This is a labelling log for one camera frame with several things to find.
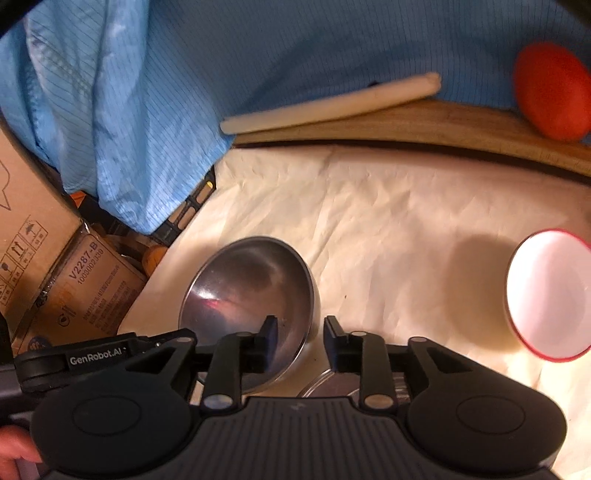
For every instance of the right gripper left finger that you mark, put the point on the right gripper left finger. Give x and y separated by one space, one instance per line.
234 356

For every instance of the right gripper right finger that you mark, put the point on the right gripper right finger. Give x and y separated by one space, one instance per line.
366 355

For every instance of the shiny steel plate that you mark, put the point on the shiny steel plate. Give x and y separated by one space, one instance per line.
334 384

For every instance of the steel mixing bowl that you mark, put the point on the steel mixing bowl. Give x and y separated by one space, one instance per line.
243 283

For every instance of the white red-rimmed bowl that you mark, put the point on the white red-rimmed bowl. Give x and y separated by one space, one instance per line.
547 295

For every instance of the left hand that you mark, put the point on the left hand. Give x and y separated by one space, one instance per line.
16 444

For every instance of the lower cardboard box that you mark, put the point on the lower cardboard box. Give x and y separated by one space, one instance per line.
85 297

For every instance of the cardboard box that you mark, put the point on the cardboard box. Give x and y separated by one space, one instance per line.
85 297
37 224

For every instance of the orange object by table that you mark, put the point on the orange object by table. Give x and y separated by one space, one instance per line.
151 258

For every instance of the cream paper table cover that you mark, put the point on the cream paper table cover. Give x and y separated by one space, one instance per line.
400 243

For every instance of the black crate under cloth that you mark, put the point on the black crate under cloth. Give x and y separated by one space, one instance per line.
177 222

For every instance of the upper cardboard box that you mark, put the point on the upper cardboard box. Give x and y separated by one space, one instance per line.
37 224

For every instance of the blue cloth garment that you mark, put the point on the blue cloth garment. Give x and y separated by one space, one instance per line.
125 98

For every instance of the wooden board shelf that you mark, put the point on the wooden board shelf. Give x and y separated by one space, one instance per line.
441 123

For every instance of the white rolling pin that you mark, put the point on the white rolling pin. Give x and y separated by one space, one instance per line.
347 105

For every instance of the red tomato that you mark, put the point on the red tomato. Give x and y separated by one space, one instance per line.
552 90

